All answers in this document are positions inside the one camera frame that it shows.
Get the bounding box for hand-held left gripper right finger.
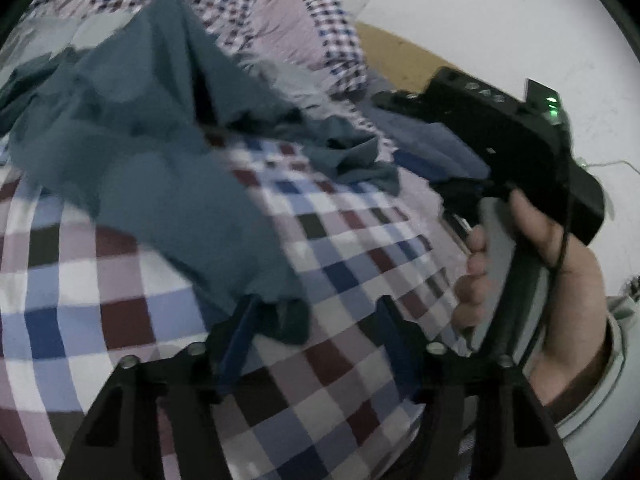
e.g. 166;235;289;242
375;295;576;480

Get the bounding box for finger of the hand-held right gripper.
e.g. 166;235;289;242
372;89;429;112

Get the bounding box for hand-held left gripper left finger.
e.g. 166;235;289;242
57;295;261;480

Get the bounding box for dark teal t-shirt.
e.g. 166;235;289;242
0;0;401;346

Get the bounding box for person's right forearm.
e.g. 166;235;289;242
529;294;640;442

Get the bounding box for person's right hand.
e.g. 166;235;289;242
452;192;608;405

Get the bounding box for blue-grey cartoon pillow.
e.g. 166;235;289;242
360;70;493;181

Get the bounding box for wooden headboard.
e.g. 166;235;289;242
352;20;451;96

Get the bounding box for checkered bed sheet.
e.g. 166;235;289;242
0;135;481;480

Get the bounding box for checkered quilt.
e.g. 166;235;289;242
30;0;368;96

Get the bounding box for light grey pants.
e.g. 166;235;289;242
0;7;333;106

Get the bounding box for black cable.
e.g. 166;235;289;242
547;120;573;273

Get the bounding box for white charger cable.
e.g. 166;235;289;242
575;157;640;176

